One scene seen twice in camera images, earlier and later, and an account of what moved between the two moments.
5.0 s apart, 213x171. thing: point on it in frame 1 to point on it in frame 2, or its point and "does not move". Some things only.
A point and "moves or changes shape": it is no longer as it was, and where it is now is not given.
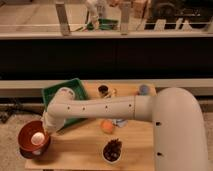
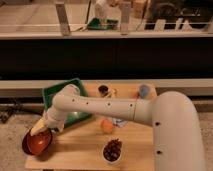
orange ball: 107,125 does not move
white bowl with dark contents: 112,150 does not move
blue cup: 144,90 does not move
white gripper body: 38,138 to 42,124
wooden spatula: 114,92 does not move
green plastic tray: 49,93 does not move
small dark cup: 103,88 does not move
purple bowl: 35,155 to 25,145
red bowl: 25,133 moves or changes shape
